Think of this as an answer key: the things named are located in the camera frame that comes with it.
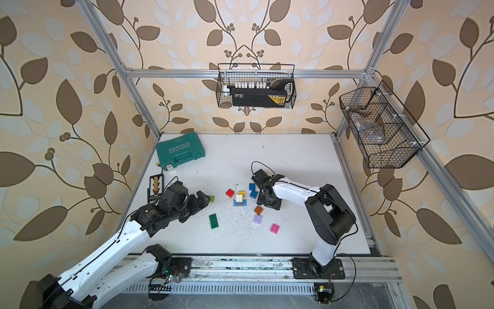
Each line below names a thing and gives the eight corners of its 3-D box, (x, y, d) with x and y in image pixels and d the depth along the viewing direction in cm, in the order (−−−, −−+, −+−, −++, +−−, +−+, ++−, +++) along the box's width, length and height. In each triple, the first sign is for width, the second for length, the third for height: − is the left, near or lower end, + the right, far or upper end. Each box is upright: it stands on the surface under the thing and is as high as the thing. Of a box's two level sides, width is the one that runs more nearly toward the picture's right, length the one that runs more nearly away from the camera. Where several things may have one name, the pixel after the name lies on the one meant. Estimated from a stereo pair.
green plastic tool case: (163, 172, 105) (160, 167, 101) (158, 149, 115) (155, 144, 112) (207, 156, 112) (206, 150, 108) (198, 135, 123) (196, 130, 119)
